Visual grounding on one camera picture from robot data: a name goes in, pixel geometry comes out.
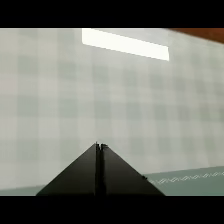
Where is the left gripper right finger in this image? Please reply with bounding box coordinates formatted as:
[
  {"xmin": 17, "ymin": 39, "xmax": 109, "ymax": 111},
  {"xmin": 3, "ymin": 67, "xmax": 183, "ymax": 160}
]
[{"xmin": 100, "ymin": 143, "xmax": 167, "ymax": 197}]

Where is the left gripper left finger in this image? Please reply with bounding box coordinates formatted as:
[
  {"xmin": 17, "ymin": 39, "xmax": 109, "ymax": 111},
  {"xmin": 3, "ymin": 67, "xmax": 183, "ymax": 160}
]
[{"xmin": 35, "ymin": 142, "xmax": 101, "ymax": 197}]

